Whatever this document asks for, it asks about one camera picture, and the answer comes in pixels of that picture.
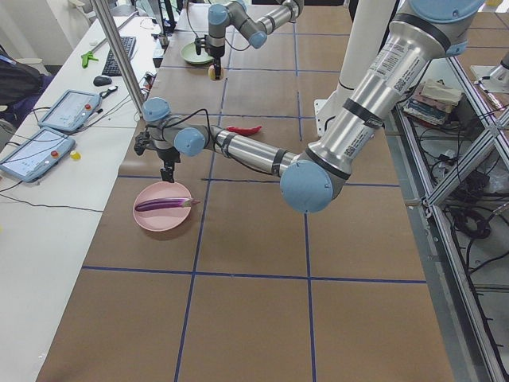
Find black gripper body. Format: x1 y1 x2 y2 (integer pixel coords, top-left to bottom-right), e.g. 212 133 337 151
208 37 226 60
156 147 181 163

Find pink green peach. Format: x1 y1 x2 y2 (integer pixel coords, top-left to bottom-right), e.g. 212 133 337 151
208 65 224 81

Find purple eggplant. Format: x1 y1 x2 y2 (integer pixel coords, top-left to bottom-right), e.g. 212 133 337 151
134 197 200 212

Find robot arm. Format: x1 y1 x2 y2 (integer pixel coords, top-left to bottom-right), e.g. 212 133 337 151
142 1 480 212
204 1 305 80

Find green plate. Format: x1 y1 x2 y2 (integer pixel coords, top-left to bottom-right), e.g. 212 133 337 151
181 42 213 65

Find pink plate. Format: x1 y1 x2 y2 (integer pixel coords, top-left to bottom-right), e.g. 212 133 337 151
132 181 197 232

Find red chili pepper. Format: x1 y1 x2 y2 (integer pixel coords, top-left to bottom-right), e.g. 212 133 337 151
226 126 262 137

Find yellow small object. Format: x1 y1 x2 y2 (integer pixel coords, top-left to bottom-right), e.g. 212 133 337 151
70 150 81 161

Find black computer mouse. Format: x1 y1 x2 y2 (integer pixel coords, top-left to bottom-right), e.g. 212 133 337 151
93 75 112 87

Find black keyboard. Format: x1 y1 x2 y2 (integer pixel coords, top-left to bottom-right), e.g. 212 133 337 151
100 36 137 77

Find far teach pendant tablet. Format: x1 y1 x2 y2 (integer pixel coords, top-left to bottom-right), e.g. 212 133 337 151
38 90 101 133

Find teach pendant tablet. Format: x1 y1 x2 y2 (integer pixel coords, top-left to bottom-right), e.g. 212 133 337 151
38 90 101 133
1 127 76 183

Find green plastic clamp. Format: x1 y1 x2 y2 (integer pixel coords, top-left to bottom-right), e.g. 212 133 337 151
81 51 99 68

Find near teach pendant tablet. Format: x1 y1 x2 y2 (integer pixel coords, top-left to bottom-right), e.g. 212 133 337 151
1 127 76 183

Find person in dark clothes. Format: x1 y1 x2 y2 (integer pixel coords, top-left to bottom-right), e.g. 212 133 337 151
1 47 53 127

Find stack of books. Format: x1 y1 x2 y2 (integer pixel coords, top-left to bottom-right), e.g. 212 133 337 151
402 80 463 126

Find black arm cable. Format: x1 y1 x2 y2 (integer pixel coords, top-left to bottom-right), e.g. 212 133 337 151
158 109 279 176
185 0 255 52

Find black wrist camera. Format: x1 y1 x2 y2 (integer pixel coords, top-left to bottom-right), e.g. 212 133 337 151
134 131 150 156
194 35 209 56

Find aluminium frame post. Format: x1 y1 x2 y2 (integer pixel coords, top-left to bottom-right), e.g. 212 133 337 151
91 0 144 117

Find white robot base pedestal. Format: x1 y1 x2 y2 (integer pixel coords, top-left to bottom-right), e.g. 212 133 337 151
314 0 400 136

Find bundle of black cables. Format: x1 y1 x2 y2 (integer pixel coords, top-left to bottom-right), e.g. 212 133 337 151
417 119 509 279

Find aluminium frame rail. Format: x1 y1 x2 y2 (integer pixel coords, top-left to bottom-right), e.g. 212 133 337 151
390 58 508 381

